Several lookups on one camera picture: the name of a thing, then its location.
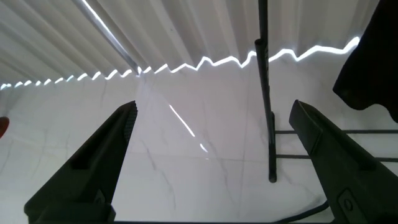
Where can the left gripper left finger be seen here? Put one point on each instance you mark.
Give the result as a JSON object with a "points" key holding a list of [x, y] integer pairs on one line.
{"points": [[90, 174]]}

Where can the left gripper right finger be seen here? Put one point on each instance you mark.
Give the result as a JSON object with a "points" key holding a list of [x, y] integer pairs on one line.
{"points": [[357, 180]]}

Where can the black short-sleeved shirt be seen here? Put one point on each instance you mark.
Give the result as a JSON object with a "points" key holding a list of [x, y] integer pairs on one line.
{"points": [[373, 68]]}

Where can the black clothes rack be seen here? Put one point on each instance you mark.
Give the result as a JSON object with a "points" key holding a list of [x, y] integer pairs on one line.
{"points": [[264, 77]]}

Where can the white curtain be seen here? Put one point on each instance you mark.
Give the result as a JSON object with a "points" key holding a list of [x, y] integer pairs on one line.
{"points": [[171, 28]]}

